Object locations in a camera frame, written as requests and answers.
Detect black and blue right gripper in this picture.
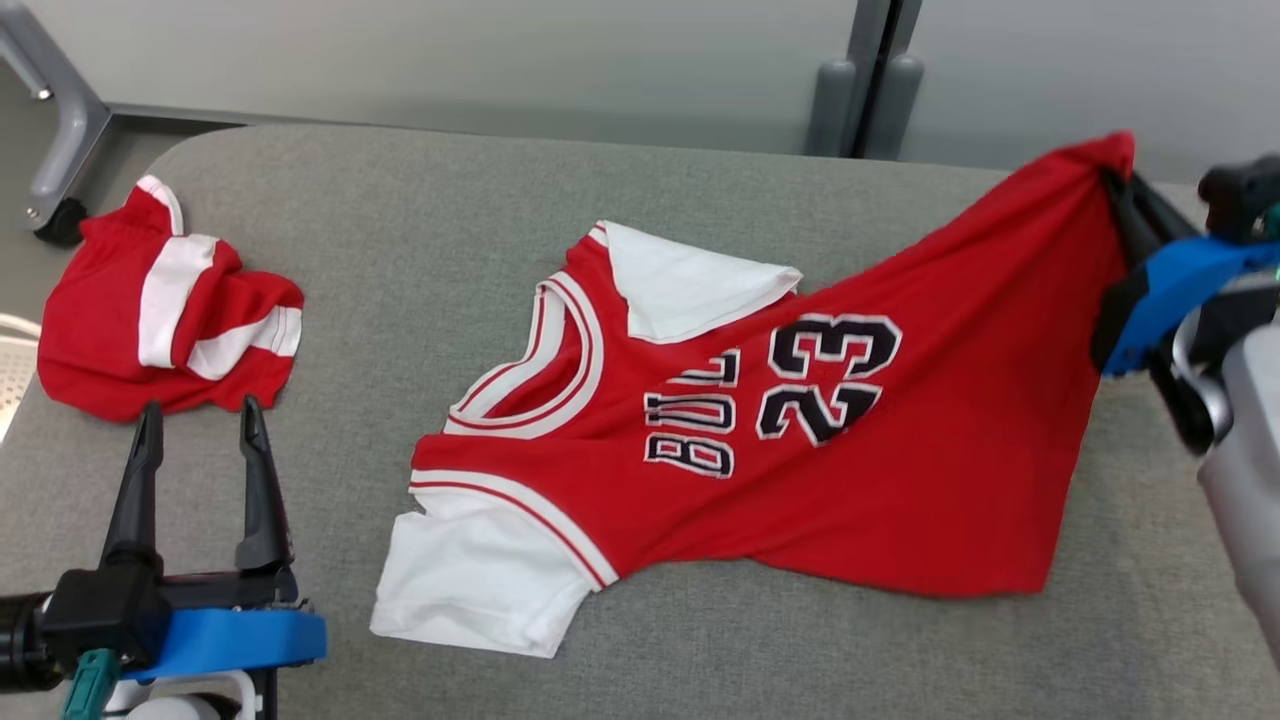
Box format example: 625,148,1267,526
1089,169,1280,378

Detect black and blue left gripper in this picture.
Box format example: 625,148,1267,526
42,395,328,684

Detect red shorts white stripes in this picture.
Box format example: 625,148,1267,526
37,174,305,424

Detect red basketball jersey white sleeves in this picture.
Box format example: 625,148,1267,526
369,130,1137,660

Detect white plastic laundry basket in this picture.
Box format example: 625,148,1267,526
0,312,44,443

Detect teal left cable connector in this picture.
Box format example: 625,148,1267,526
62,648,122,720

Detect grey cylindrical post bumper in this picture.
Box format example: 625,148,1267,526
865,52,924,161
808,58,858,158

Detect grey metal partition post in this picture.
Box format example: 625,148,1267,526
845,0,926,161

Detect grey frame leg with caster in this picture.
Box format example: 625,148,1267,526
0,0,113,248

